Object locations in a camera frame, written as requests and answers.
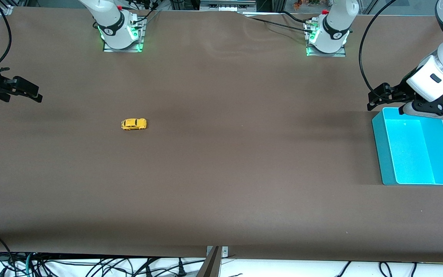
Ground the yellow toy beetle car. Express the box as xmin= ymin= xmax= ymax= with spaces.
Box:
xmin=121 ymin=118 xmax=147 ymax=131

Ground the cyan plastic storage bin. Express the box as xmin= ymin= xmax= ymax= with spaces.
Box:
xmin=371 ymin=107 xmax=443 ymax=186

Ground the grey metal background box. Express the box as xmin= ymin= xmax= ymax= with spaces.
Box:
xmin=200 ymin=0 xmax=257 ymax=12

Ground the dark support beam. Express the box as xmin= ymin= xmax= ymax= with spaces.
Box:
xmin=196 ymin=246 xmax=222 ymax=277

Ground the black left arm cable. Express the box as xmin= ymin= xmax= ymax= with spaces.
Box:
xmin=359 ymin=0 xmax=399 ymax=93

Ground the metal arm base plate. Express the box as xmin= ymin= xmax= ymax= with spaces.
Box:
xmin=305 ymin=19 xmax=347 ymax=58
xmin=103 ymin=17 xmax=145 ymax=53

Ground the short black table cable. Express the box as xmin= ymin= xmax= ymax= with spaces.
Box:
xmin=281 ymin=10 xmax=310 ymax=23

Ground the long black table cable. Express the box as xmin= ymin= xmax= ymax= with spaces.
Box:
xmin=237 ymin=11 xmax=314 ymax=33

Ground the black base connector cable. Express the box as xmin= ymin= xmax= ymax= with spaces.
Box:
xmin=131 ymin=0 xmax=163 ymax=25

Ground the teal floor cable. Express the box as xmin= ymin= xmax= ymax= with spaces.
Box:
xmin=24 ymin=252 xmax=34 ymax=277

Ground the small metal table bracket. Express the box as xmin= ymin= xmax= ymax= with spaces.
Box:
xmin=206 ymin=246 xmax=229 ymax=258

